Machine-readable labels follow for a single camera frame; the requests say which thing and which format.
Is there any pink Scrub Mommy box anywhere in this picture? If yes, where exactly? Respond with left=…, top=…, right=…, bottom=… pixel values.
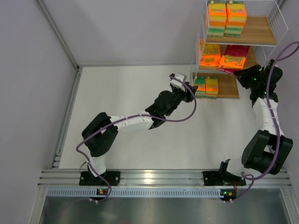
left=218, top=45, right=250, bottom=74

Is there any green sponge orange pack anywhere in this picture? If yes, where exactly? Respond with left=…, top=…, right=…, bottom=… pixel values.
left=194, top=77, right=206, bottom=98

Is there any Sponge Daddy yellow sponge box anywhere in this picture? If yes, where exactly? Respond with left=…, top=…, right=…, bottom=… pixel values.
left=205, top=77, right=219, bottom=98

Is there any Scrub Daddy orange box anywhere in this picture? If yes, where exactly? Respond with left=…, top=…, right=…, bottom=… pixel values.
left=199, top=39, right=221, bottom=68

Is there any yellow sponge pack green box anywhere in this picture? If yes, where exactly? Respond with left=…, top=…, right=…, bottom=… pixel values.
left=206, top=0, right=227, bottom=37

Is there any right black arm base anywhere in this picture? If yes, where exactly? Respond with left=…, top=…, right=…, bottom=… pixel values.
left=203, top=159, right=246, bottom=186

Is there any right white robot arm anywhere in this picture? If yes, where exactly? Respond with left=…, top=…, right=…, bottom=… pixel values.
left=219, top=64, right=293, bottom=182

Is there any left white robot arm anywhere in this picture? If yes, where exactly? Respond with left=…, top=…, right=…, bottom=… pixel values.
left=82, top=82, right=197, bottom=177

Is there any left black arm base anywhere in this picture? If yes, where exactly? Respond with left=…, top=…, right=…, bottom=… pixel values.
left=79, top=171, right=121, bottom=186

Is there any bottom wooden shelf board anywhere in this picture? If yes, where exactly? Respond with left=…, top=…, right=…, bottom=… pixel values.
left=192, top=72, right=240, bottom=99

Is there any top wooden shelf board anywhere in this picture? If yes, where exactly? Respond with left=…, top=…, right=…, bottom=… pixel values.
left=206, top=16, right=277, bottom=46

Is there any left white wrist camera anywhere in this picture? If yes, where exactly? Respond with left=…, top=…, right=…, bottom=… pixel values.
left=170, top=73, right=186, bottom=91

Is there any white wire shelf frame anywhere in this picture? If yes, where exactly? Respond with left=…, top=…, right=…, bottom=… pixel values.
left=189, top=0, right=289, bottom=94

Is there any corner aluminium frame post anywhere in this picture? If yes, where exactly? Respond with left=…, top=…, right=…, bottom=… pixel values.
left=35, top=0, right=80, bottom=70

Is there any aluminium mounting rail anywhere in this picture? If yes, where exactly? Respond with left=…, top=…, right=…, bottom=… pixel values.
left=38, top=169, right=292, bottom=188

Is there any slotted grey cable duct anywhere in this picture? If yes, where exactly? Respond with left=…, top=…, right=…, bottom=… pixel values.
left=47, top=188, right=235, bottom=198

